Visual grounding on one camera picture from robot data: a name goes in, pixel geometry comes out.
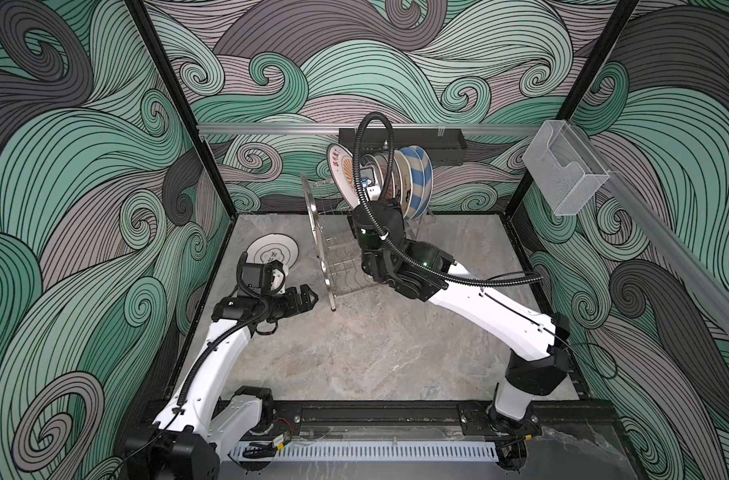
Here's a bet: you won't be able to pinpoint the aluminium wall rail right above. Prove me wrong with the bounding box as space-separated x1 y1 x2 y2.
575 129 729 335

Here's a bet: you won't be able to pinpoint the aluminium wall rail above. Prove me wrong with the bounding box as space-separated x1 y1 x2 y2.
198 122 540 137
575 129 729 335

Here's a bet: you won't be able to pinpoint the black wall-mounted tray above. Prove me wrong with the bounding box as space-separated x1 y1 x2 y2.
362 127 467 166

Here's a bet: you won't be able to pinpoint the cream plate floral pattern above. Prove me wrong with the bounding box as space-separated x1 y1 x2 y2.
394 150 413 218

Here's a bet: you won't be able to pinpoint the aluminium wall rail back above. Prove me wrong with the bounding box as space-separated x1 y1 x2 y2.
198 122 540 137

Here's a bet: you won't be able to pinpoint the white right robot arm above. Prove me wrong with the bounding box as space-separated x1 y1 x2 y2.
352 201 569 437

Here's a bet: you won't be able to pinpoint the clear plastic wall bin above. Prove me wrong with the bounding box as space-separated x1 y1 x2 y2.
522 120 609 217

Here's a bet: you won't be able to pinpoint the white plate red characters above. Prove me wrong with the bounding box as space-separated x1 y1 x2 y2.
391 156 402 202

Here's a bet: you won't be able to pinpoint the blue white striped plate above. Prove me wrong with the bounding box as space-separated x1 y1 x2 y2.
417 147 433 217
402 145 424 220

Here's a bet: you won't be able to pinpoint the white plate green red rim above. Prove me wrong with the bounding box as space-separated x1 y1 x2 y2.
360 153 381 187

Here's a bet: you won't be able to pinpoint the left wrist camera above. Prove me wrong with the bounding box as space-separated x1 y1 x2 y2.
240 260 288 296

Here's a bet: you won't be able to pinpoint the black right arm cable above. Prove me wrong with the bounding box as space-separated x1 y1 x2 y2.
351 112 543 288

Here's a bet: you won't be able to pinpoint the white slotted cable duct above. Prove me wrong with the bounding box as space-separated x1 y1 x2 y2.
228 441 498 463

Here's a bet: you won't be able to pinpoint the steel wire dish rack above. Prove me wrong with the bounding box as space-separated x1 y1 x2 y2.
299 173 437 313

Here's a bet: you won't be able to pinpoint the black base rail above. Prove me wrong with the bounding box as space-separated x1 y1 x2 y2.
242 400 617 438

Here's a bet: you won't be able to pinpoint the white plate green flower outline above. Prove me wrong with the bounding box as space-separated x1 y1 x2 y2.
246 233 300 268

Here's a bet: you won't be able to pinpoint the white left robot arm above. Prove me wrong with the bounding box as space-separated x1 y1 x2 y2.
114 285 318 479

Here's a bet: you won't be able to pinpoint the white plate orange sunburst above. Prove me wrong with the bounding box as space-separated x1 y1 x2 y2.
374 153 393 199
328 143 360 210

